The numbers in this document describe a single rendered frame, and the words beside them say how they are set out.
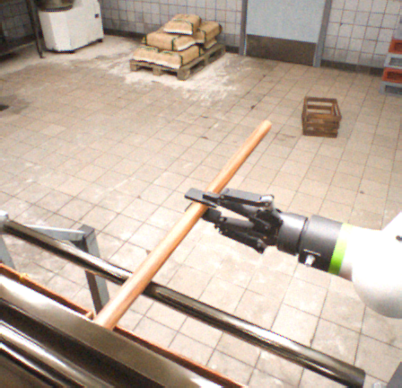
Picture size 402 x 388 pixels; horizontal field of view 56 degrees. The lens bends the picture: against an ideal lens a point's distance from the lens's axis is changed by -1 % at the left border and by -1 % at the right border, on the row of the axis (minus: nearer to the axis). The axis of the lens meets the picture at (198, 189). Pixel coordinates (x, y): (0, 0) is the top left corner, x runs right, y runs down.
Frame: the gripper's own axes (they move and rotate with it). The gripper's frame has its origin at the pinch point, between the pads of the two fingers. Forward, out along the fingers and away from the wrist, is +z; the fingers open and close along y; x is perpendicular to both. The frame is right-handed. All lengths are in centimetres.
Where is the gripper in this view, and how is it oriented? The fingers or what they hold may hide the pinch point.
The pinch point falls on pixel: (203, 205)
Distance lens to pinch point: 76.6
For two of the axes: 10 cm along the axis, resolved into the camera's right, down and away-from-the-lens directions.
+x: 4.6, -5.3, 7.1
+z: -8.9, -2.7, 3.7
